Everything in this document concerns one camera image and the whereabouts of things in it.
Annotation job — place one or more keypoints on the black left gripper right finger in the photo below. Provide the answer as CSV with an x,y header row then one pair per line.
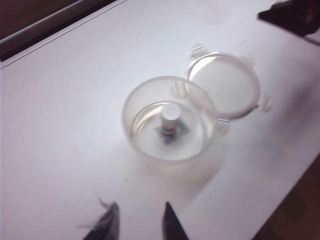
x,y
171,227

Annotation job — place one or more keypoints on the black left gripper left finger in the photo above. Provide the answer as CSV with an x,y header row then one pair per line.
x,y
108,225

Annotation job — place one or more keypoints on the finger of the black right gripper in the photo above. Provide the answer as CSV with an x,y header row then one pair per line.
x,y
295,15

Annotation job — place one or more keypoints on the round clear plastic box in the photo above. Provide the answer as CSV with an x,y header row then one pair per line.
x,y
140,140

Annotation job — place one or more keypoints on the round clear plastic lid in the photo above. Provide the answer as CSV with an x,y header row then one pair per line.
x,y
225,82

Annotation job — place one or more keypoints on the small white medicine bottle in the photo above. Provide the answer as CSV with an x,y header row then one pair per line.
x,y
170,112

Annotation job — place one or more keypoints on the brown fabric desk divider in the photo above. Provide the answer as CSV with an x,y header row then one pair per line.
x,y
25,15

